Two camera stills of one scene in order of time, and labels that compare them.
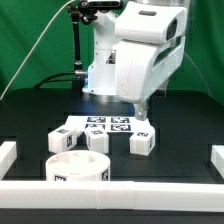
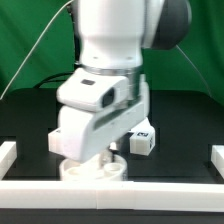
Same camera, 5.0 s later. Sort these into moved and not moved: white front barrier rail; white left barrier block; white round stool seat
Moved: white round stool seat
Not moved: white front barrier rail; white left barrier block
